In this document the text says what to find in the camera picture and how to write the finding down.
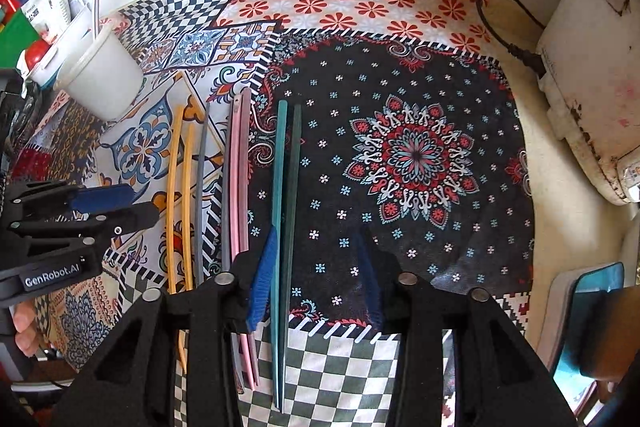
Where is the patchwork patterned tablecloth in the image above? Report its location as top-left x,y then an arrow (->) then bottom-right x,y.
16,0 -> 534,426

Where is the teal tablet device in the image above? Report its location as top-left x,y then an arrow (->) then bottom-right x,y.
536,261 -> 625,413

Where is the red tomato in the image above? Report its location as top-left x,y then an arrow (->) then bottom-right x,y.
25,39 -> 50,72

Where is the pink chopstick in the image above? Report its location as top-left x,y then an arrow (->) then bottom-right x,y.
238,88 -> 259,390
228,90 -> 256,390

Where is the person's left hand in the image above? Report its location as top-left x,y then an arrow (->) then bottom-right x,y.
13,300 -> 41,358

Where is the teal chopstick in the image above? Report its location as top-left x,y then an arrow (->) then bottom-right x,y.
270,100 -> 288,411

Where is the white appliance box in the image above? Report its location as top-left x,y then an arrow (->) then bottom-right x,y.
537,0 -> 639,205

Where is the dark green chopstick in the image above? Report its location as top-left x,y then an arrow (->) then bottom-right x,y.
276,104 -> 303,413

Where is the yellow chopstick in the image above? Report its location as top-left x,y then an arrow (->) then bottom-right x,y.
181,124 -> 194,291
165,104 -> 188,375

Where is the blue perforated basket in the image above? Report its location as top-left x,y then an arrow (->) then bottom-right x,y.
29,5 -> 92,90

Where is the grey chopstick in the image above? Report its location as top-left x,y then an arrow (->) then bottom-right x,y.
194,102 -> 210,286

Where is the white plastic cup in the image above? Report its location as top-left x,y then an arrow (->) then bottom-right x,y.
53,22 -> 143,121

